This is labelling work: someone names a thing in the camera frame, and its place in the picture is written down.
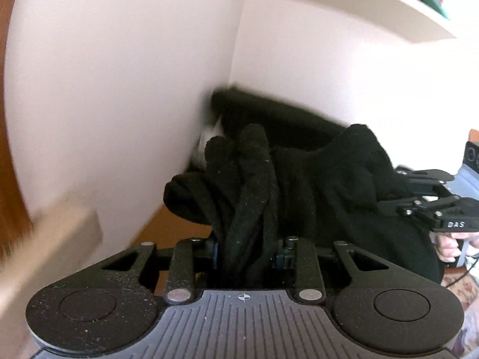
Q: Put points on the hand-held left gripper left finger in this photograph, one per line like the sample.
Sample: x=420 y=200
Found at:
x=209 y=249

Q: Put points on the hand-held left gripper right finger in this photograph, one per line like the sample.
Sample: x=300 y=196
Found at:
x=278 y=261

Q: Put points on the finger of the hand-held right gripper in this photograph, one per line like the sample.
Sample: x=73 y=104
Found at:
x=423 y=206
x=430 y=183

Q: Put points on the black garment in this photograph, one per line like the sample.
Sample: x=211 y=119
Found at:
x=292 y=119
x=318 y=194

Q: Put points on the person's right hand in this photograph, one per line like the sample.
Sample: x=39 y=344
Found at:
x=449 y=245

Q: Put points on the patterned fabric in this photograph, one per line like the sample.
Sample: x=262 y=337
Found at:
x=467 y=306

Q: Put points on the white patterned cloth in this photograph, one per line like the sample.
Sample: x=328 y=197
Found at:
x=209 y=146

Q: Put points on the folded black garment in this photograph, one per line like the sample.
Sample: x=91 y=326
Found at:
x=292 y=119

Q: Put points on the beige window sill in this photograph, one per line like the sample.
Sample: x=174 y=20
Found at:
x=45 y=246

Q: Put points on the wooden window trim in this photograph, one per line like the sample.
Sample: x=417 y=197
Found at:
x=11 y=157

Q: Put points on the white wall shelf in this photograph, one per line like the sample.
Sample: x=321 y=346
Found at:
x=336 y=3

